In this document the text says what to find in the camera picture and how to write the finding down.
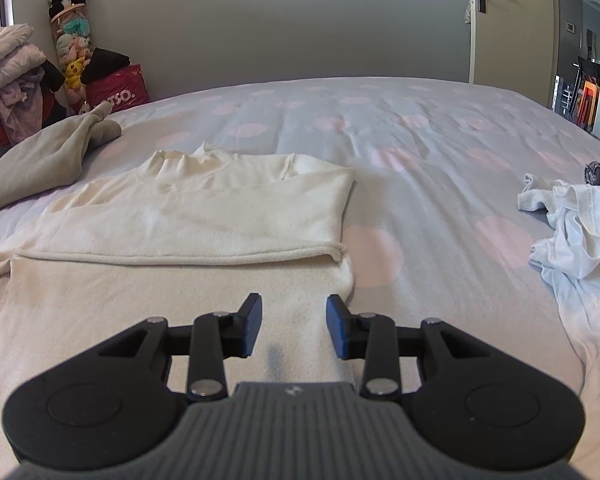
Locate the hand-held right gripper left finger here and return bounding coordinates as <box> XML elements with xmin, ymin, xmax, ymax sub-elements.
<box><xmin>97</xmin><ymin>292</ymin><xmax>263</xmax><ymax>403</ymax></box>

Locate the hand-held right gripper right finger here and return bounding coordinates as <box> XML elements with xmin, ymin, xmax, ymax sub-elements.
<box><xmin>326</xmin><ymin>293</ymin><xmax>492</xmax><ymax>403</ymax></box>

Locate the cream knit sweater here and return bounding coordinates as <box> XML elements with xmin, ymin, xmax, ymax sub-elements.
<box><xmin>0</xmin><ymin>141</ymin><xmax>357</xmax><ymax>480</ymax></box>

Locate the pile of mixed clothes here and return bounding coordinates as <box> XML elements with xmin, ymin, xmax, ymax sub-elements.
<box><xmin>0</xmin><ymin>24</ymin><xmax>66</xmax><ymax>158</ymax></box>

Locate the bed with pink dotted sheet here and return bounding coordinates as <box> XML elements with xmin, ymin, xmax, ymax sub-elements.
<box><xmin>0</xmin><ymin>76</ymin><xmax>600</xmax><ymax>480</ymax></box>

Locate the white ribbed sock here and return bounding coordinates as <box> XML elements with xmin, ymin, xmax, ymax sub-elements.
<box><xmin>518</xmin><ymin>172</ymin><xmax>561</xmax><ymax>212</ymax></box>

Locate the beige fleece garment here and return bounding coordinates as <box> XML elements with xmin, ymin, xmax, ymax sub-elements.
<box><xmin>0</xmin><ymin>102</ymin><xmax>123</xmax><ymax>211</ymax></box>

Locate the red plastic bag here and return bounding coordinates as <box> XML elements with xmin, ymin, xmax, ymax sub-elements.
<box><xmin>82</xmin><ymin>64</ymin><xmax>151</xmax><ymax>113</ymax></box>

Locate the crumpled white garment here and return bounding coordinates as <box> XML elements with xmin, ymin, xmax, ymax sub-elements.
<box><xmin>529</xmin><ymin>172</ymin><xmax>600</xmax><ymax>396</ymax></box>

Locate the black cloth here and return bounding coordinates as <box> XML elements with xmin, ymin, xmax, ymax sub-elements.
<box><xmin>80</xmin><ymin>47</ymin><xmax>131</xmax><ymax>85</ymax></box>

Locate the stack of plush toys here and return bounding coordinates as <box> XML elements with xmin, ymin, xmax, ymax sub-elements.
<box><xmin>46</xmin><ymin>0</ymin><xmax>93</xmax><ymax>113</ymax></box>

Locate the cream door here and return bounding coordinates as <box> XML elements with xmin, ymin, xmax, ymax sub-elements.
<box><xmin>472</xmin><ymin>0</ymin><xmax>556</xmax><ymax>108</ymax></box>

